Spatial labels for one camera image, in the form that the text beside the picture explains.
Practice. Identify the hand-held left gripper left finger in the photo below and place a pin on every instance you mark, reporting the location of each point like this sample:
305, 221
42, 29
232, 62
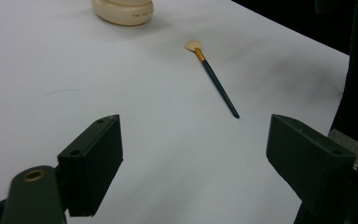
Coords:
90, 165

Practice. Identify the white table cover sheet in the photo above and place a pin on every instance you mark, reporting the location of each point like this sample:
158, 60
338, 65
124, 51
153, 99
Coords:
136, 77

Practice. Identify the fan makeup brush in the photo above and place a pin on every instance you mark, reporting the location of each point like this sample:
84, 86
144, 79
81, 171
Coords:
219, 85

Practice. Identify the cream ringed brush holder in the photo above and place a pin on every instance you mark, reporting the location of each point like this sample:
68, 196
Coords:
121, 12

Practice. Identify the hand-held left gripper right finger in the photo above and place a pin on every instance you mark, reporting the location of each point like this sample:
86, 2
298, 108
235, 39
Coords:
310, 165

